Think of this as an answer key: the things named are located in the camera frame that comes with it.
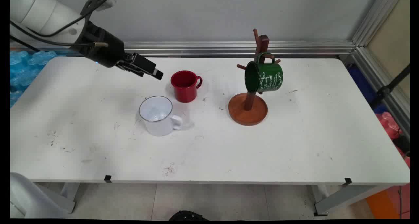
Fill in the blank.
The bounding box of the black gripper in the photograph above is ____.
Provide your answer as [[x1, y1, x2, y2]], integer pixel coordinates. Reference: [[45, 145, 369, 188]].
[[77, 21, 163, 80]]

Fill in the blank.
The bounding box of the green enamel mug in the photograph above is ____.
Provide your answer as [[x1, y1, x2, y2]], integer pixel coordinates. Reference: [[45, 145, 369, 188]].
[[245, 52, 284, 93]]

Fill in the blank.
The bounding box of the red enamel mug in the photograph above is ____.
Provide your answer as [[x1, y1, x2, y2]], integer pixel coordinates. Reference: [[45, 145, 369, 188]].
[[171, 70, 203, 103]]

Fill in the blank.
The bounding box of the white enamel mug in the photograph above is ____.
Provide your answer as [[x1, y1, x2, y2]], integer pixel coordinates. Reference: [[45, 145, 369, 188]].
[[139, 96, 183, 137]]

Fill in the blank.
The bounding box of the blue bubble wrap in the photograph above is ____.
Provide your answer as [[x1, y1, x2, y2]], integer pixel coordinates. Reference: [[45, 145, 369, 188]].
[[10, 50, 66, 108]]

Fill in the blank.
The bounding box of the wooden mug tree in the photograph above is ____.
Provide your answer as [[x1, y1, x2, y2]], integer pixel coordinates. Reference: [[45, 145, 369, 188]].
[[228, 28, 281, 126]]

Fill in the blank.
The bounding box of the grey table leg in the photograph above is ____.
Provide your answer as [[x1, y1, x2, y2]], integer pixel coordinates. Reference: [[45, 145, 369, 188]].
[[34, 183, 81, 214], [308, 185, 393, 217]]

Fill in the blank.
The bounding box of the black object on floor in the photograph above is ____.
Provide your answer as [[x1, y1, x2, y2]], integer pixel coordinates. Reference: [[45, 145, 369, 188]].
[[169, 210, 210, 221]]

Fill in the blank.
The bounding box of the grey rounded machine housing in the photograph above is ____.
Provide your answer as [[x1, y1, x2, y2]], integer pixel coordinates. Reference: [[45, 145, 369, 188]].
[[10, 172, 71, 219]]

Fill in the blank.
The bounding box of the blue box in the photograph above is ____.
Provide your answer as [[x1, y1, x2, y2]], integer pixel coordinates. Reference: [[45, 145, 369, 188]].
[[348, 64, 388, 115]]

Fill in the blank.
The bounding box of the black tripod pole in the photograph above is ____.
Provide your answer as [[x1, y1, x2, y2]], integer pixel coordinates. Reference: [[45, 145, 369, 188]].
[[370, 64, 410, 110]]

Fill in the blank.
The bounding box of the orange crate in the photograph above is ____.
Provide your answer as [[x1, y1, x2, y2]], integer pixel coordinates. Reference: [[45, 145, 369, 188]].
[[366, 184, 410, 219]]

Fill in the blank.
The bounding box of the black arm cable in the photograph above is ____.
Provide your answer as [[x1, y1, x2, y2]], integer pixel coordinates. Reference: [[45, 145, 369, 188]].
[[10, 1, 108, 49]]

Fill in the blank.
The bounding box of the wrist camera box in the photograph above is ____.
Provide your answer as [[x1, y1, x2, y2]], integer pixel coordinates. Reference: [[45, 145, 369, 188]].
[[98, 0, 116, 11]]

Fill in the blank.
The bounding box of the aluminium profile rail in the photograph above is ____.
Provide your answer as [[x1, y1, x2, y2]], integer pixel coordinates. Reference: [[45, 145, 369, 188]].
[[10, 41, 355, 58], [352, 47, 410, 139]]

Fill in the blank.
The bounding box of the black camera bracket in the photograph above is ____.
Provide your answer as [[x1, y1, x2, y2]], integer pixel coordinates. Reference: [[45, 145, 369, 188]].
[[80, 0, 113, 18]]

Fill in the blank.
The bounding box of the thin black cable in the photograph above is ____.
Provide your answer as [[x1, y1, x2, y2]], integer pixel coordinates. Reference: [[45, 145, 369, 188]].
[[10, 35, 41, 52]]

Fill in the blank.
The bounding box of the aluminium profile post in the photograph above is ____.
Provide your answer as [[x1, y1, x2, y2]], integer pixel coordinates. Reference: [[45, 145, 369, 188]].
[[352, 0, 402, 47]]

